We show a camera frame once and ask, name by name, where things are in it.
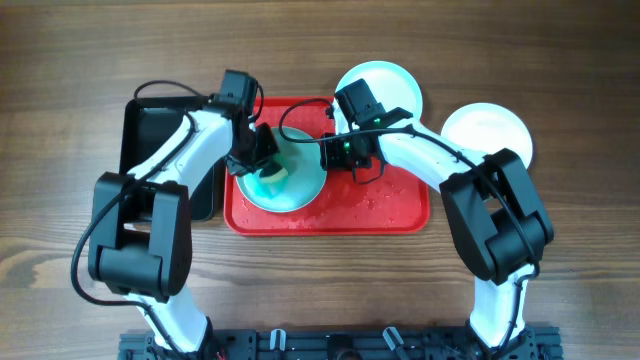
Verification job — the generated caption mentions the left black cable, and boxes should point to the left black cable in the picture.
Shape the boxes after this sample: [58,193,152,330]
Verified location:
[69,79,206,351]

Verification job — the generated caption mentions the white round plate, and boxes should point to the white round plate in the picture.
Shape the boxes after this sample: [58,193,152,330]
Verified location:
[440,102,534,168]

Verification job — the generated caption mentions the light blue plate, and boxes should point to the light blue plate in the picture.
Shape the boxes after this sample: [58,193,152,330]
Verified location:
[235,127,327,213]
[336,61,425,131]

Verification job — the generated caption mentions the red plastic tray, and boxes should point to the red plastic tray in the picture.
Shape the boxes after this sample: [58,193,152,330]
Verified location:
[223,97,430,237]

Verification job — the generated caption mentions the right black cable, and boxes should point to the right black cable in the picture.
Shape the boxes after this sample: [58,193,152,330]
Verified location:
[277,97,541,360]

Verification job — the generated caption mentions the green yellow sponge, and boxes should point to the green yellow sponge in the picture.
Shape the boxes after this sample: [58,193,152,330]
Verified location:
[258,155,289,184]

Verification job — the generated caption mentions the black rectangular tray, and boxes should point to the black rectangular tray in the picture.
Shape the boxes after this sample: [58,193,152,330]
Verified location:
[119,96,225,222]

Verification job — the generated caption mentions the black cable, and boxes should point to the black cable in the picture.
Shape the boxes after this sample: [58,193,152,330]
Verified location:
[277,97,541,360]
[69,79,206,351]

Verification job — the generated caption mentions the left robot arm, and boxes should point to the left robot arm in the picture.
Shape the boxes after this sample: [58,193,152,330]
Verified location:
[71,105,275,359]

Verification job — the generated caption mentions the black aluminium base frame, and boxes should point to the black aluminium base frame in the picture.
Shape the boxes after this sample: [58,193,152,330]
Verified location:
[117,325,564,360]

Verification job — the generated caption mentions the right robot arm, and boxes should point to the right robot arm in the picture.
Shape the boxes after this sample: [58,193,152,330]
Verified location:
[320,108,554,359]

